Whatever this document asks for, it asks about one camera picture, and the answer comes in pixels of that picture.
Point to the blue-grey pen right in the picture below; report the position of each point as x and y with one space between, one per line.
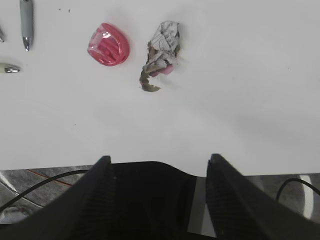
27 23

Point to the cream white pen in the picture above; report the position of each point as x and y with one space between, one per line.
6 68

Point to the paper scrap with pink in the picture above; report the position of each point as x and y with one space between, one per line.
163 49

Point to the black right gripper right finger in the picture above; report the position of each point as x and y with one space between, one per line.
239 210

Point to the pink pencil sharpener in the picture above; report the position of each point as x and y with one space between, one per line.
108 46

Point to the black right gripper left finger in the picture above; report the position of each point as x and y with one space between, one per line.
83 212

